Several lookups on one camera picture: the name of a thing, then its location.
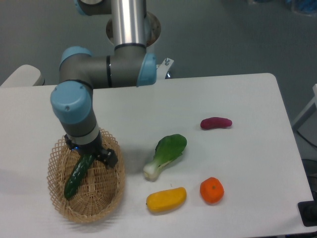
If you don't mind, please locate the dark green cucumber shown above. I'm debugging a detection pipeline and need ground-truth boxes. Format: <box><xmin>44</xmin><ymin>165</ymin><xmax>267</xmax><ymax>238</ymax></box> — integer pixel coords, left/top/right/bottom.
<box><xmin>64</xmin><ymin>154</ymin><xmax>95</xmax><ymax>200</ymax></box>

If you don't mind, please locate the woven wicker basket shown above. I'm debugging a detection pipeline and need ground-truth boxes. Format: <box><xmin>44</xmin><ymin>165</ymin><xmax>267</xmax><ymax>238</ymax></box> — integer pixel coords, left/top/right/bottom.
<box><xmin>47</xmin><ymin>129</ymin><xmax>125</xmax><ymax>223</ymax></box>

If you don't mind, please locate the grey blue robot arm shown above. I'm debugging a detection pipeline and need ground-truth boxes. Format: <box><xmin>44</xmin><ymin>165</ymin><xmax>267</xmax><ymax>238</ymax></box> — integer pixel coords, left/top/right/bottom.
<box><xmin>50</xmin><ymin>0</ymin><xmax>157</xmax><ymax>168</ymax></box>

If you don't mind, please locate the purple sweet potato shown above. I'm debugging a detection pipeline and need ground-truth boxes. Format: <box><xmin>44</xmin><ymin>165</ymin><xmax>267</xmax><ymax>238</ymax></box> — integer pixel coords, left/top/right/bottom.
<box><xmin>200</xmin><ymin>117</ymin><xmax>232</xmax><ymax>130</ymax></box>

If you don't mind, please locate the black device at table edge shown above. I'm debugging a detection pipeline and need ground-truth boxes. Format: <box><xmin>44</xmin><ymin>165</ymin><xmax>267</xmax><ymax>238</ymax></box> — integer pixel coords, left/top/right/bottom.
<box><xmin>298</xmin><ymin>201</ymin><xmax>317</xmax><ymax>227</ymax></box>

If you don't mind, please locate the blue object top right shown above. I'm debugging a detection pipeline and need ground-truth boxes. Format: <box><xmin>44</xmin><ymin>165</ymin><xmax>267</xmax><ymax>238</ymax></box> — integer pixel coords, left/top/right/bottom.
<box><xmin>284</xmin><ymin>0</ymin><xmax>317</xmax><ymax>16</ymax></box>

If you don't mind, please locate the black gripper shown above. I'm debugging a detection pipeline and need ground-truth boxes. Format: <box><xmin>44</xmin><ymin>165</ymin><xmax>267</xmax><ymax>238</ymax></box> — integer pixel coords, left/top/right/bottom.
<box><xmin>64</xmin><ymin>132</ymin><xmax>118</xmax><ymax>168</ymax></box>

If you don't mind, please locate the green bok choy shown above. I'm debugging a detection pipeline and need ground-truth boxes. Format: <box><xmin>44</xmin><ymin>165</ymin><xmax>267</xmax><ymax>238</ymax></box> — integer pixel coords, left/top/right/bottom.
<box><xmin>143</xmin><ymin>134</ymin><xmax>187</xmax><ymax>181</ymax></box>

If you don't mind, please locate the white chair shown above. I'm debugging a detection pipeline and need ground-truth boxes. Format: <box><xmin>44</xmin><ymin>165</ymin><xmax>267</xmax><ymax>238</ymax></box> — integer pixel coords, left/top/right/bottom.
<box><xmin>0</xmin><ymin>64</ymin><xmax>45</xmax><ymax>88</ymax></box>

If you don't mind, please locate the orange tangerine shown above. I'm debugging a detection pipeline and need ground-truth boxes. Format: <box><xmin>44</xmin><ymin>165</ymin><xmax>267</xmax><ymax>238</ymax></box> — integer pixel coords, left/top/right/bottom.
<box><xmin>200</xmin><ymin>177</ymin><xmax>224</xmax><ymax>204</ymax></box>

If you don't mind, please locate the white furniture frame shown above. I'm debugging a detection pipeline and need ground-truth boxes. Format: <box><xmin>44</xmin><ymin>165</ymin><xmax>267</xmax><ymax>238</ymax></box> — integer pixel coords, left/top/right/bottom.
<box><xmin>292</xmin><ymin>84</ymin><xmax>317</xmax><ymax>131</ymax></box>

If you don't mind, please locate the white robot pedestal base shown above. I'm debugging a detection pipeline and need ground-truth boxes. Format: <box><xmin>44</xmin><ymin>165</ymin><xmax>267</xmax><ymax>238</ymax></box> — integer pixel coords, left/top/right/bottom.
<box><xmin>106</xmin><ymin>11</ymin><xmax>174</xmax><ymax>79</ymax></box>

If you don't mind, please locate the yellow mango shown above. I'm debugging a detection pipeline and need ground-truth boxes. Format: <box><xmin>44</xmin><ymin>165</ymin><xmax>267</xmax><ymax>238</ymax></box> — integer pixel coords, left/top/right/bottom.
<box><xmin>146</xmin><ymin>187</ymin><xmax>187</xmax><ymax>213</ymax></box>

